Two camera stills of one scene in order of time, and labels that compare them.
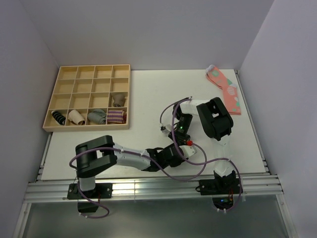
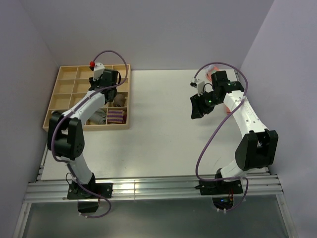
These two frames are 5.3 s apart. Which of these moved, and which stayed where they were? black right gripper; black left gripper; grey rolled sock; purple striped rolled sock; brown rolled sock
Moved: black right gripper; black left gripper
Stayed: grey rolled sock; purple striped rolled sock; brown rolled sock
